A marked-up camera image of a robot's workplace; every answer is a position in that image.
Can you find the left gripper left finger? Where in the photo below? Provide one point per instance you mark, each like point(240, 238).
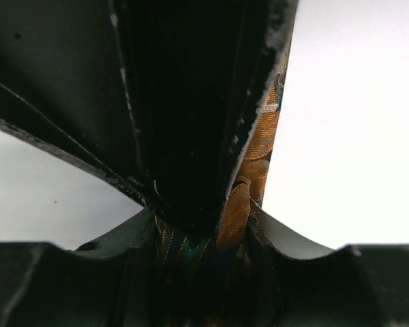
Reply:
point(102, 283)

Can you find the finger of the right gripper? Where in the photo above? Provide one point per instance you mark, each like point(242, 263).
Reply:
point(157, 98)

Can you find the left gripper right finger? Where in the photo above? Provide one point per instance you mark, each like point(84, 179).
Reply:
point(301, 283)

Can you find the orange green patterned tie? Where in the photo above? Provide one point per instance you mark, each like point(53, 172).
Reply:
point(207, 282)

